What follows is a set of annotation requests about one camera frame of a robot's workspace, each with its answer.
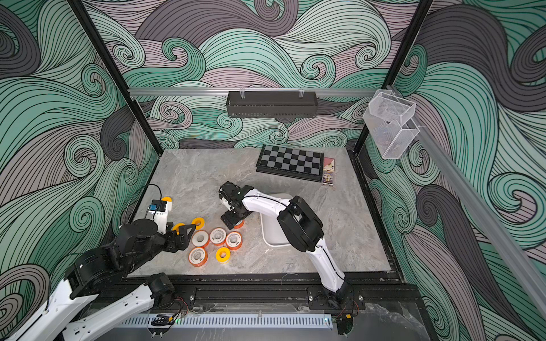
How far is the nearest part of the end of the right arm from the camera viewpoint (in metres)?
0.69

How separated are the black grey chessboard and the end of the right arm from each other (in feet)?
1.16

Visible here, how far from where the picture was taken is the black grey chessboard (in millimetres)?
1092
